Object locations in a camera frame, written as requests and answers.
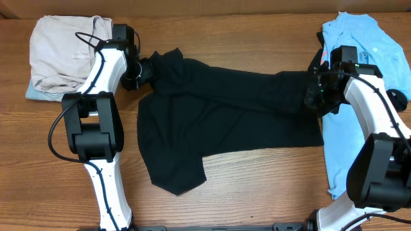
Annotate black t-shirt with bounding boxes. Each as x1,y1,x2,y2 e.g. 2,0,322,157
137,49,324,195

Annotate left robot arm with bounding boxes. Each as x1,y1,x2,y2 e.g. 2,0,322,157
58,24,154,230

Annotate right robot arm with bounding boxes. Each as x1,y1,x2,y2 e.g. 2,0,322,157
302,46,410,230

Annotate light blue t-shirt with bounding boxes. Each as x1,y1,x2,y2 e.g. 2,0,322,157
320,12,411,200

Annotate folded beige pants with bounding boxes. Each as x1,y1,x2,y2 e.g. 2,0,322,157
30,15,113,93

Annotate folded light blue jeans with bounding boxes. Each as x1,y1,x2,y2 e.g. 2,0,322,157
26,78,84,101

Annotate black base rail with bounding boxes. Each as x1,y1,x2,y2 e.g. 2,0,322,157
76,221,309,231

